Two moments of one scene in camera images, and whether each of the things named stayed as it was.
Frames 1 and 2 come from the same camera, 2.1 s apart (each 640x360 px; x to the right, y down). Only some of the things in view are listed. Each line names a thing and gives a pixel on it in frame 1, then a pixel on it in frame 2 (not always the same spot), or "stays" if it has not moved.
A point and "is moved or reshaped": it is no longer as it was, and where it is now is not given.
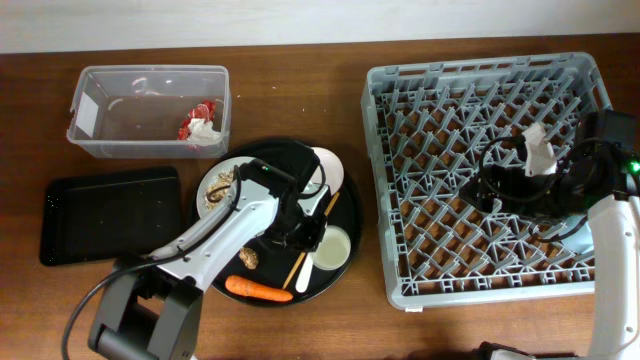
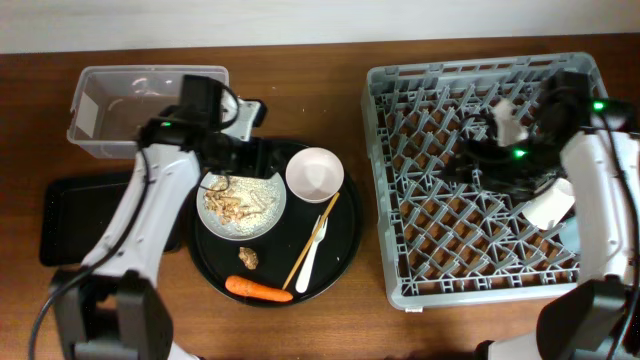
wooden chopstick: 304,254 stays
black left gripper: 308,243 -> 253,157
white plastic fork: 303,279 stays
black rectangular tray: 110,216 stays
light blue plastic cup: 580,241 stays
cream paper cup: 333,250 is moved or reshaped
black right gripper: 511,176 -> 476,149
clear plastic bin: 152,111 stays
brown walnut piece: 248,257 stays
